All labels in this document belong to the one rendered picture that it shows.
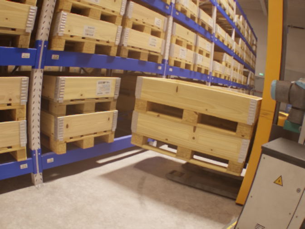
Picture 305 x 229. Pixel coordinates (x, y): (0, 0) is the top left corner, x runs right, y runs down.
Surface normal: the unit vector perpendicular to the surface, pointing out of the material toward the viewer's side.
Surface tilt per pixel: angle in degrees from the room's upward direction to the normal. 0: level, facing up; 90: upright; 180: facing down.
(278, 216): 90
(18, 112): 90
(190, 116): 90
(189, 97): 90
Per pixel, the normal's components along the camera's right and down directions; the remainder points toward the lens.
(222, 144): -0.55, 0.08
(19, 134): 0.81, 0.21
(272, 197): -0.78, 0.01
